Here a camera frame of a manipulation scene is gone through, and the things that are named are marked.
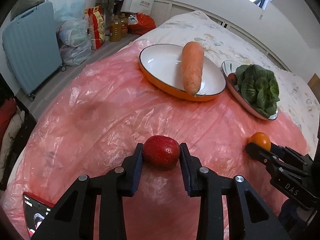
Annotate small orange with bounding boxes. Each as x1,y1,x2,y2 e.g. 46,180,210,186
248,132,271,151

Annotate red apple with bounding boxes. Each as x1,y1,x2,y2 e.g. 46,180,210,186
142,135,180,170

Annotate right blue white gloved hand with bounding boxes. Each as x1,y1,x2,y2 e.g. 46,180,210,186
278,199,319,239

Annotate pink plastic sheet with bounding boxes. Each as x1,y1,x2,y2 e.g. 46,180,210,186
1,40,308,239

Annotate green leafy vegetable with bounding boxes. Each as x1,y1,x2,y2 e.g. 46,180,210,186
235,64,280,118

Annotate wooden headboard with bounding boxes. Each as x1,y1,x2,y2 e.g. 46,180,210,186
308,73,320,100

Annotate striped white plate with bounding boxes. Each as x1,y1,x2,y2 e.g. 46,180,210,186
221,60,280,121

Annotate smartphone red case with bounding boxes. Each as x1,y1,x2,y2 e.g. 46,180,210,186
22,192,54,238

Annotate orange white plate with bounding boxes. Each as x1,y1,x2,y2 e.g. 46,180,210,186
139,44,226,102

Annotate carrot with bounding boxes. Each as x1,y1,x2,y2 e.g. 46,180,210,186
181,42,204,96

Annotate clear plastic bags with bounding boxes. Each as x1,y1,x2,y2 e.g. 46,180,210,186
53,0,92,66

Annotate oil bottle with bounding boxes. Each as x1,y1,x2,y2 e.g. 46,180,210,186
109,15,121,42
119,13,128,38

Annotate red plastic bag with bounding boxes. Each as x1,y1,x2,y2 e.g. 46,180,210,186
128,13,156,35

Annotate red yellow rice bag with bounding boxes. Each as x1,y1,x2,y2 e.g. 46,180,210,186
85,5,105,50

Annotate light blue suitcase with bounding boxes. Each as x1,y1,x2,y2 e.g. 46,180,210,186
2,1,63,101

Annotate white cardboard box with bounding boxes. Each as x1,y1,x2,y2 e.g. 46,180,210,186
120,0,155,15

